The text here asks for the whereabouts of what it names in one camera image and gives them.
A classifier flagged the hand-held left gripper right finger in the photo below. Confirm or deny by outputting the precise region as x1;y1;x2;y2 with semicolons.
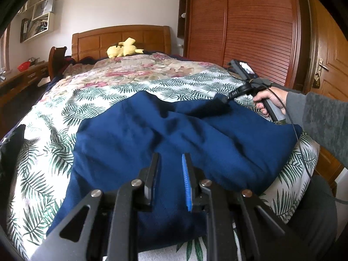
182;153;313;261

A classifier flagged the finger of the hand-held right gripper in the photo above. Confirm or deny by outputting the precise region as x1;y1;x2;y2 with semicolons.
214;84;254;106

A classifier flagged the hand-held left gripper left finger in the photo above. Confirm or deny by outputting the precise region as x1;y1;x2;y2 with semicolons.
30;152;161;261

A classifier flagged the blue suit jacket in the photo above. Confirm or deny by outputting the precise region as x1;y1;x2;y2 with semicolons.
46;90;303;253

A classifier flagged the person's right forearm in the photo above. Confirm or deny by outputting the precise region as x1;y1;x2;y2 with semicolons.
283;91;348;169

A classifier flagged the person's right hand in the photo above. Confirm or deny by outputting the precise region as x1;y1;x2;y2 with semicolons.
251;87;289;119

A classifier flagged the wooden wardrobe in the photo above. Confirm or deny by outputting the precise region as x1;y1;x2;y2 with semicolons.
183;0;310;90

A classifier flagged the wooden door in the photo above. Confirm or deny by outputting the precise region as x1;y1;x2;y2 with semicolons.
304;0;348;185

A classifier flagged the narrow wooden shelf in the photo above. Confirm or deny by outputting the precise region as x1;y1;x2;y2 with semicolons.
177;0;189;38

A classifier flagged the floral quilt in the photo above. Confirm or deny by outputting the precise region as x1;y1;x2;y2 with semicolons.
45;53;226;93

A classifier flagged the bed with leaf-print cover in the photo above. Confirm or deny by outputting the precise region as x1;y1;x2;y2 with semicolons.
5;67;321;261

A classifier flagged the yellow plush toy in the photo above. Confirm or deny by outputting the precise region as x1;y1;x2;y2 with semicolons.
106;37;144;59

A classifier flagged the person's leg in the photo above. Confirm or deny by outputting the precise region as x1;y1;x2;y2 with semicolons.
283;174;339;261

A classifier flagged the black garment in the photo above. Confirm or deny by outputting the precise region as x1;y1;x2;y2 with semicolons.
0;124;26;174

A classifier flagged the wooden headboard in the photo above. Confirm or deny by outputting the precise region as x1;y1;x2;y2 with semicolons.
71;25;172;62

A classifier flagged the wooden chair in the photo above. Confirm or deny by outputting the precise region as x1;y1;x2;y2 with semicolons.
48;46;67;80

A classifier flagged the wooden desk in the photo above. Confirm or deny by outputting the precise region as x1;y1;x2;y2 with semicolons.
0;61;49;106

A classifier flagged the window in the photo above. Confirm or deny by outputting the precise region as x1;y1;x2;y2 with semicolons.
0;24;11;74

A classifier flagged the brass door handle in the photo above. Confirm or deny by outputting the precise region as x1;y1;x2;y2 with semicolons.
312;58;329;89

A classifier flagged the white wall shelf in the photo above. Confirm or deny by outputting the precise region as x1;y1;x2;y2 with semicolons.
19;0;59;43

